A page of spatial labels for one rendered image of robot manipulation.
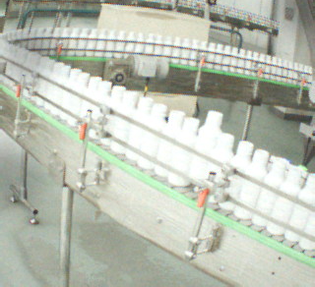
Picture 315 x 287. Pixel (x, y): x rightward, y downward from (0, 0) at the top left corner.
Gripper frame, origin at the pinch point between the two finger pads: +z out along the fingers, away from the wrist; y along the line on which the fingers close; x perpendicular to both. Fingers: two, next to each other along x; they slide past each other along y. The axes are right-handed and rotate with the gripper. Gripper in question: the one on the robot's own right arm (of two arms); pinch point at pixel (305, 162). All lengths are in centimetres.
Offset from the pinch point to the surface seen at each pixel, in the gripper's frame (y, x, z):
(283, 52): -348, 493, -160
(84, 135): -54, -24, 18
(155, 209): -28.9, -14.8, 27.3
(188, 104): -337, 333, -21
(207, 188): -9.3, -25.7, 15.2
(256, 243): 5.6, -16.4, 22.6
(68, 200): -73, -4, 43
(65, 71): -84, -19, 4
